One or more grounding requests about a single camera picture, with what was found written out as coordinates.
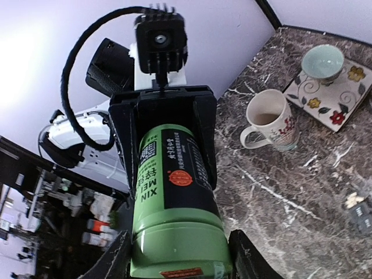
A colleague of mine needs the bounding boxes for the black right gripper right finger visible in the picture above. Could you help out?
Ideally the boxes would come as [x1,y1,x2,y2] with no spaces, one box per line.
[228,230,283,279]

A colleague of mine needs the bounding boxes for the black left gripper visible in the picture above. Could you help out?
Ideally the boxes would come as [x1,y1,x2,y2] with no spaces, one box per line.
[108,85,217,195]

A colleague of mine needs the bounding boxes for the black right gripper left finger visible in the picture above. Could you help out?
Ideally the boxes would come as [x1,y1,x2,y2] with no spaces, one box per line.
[81,231,132,279]

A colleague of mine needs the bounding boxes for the green pill bottle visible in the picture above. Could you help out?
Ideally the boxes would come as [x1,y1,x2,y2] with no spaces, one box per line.
[130,124,233,278]

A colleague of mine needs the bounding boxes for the grey weekly pill organizer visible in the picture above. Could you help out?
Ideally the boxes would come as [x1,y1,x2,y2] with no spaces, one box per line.
[348,202,371,235]

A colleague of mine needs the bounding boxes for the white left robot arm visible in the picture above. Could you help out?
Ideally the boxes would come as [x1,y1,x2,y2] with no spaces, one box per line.
[39,39,217,195]

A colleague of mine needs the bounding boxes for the beige pills in organizer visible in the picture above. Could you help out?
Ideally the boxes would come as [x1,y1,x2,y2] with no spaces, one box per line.
[345,192,365,209]

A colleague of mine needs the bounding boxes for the beige ceramic mug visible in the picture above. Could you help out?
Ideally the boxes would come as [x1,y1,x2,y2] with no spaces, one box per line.
[239,89,300,151]

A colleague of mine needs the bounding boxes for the square floral ceramic plate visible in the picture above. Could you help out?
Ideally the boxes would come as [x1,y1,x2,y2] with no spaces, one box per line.
[284,60,371,132]

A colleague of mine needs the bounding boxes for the celadon bowl on plate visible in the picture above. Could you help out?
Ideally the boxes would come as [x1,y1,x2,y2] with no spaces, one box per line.
[301,44,345,85]

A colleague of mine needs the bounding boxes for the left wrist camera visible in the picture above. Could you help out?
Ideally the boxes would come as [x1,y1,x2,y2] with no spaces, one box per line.
[130,3,188,90]

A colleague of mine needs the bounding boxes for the black corner frame post left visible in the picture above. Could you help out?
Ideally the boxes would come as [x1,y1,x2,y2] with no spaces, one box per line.
[255,0,282,30]

